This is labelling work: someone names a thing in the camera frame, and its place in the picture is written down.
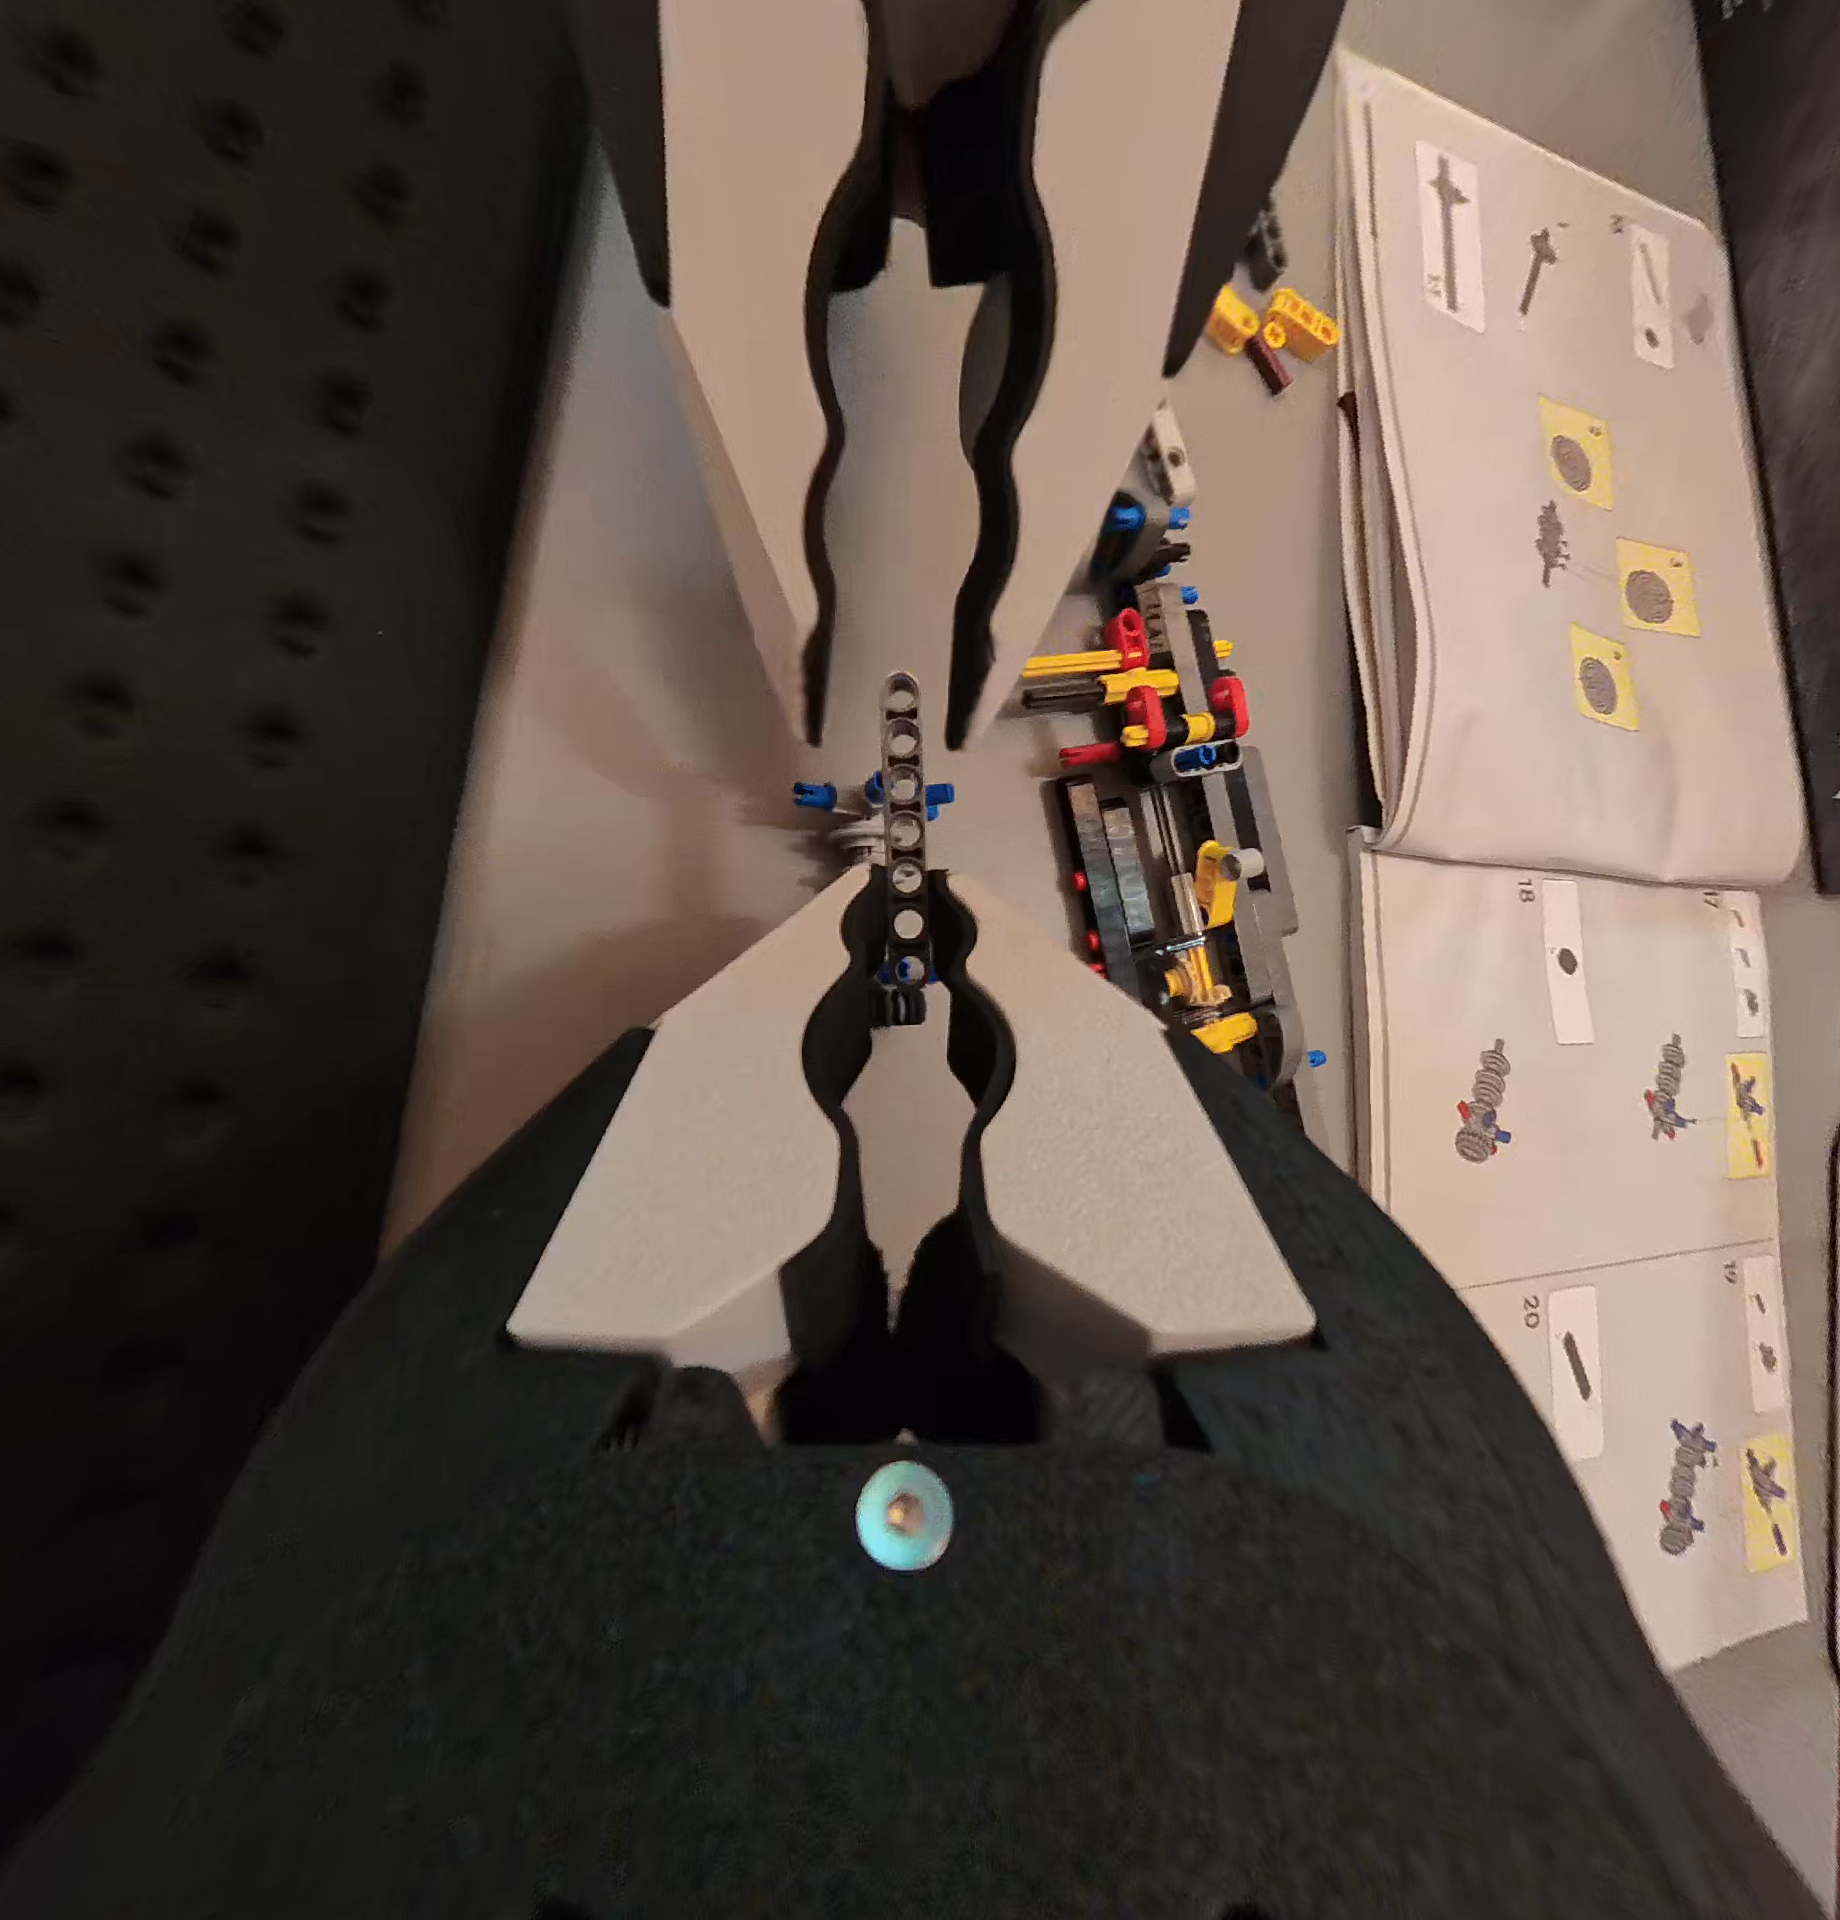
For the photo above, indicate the light grey lego beam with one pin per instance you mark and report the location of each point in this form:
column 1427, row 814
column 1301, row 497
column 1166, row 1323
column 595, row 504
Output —
column 1167, row 458

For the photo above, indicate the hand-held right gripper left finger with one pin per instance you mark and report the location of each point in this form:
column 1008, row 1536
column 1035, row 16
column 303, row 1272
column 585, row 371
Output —
column 680, row 1185

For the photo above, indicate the lego instruction booklet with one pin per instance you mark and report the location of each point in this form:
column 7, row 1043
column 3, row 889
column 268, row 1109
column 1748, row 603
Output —
column 1535, row 675

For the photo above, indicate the lego set box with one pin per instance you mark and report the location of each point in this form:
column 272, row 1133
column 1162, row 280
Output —
column 1805, row 450

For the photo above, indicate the black dimpled pad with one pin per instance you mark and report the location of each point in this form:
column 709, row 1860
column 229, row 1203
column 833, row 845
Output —
column 185, row 751

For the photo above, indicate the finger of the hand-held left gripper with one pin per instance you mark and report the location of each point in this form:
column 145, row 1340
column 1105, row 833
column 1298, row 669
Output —
column 739, row 299
column 1116, row 299

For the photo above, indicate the yellow lego liftarm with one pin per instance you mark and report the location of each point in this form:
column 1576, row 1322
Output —
column 1301, row 322
column 1235, row 319

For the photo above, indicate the lego chassis assembly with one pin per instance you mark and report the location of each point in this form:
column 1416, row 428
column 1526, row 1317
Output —
column 1266, row 871

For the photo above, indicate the dark grey lego beam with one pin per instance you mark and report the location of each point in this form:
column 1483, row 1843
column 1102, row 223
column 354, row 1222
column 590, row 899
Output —
column 902, row 840

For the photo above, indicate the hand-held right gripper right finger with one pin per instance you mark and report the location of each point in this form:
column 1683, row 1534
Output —
column 1145, row 1185

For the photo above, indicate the brown lego axle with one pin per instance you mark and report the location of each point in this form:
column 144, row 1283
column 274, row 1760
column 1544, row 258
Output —
column 1274, row 368

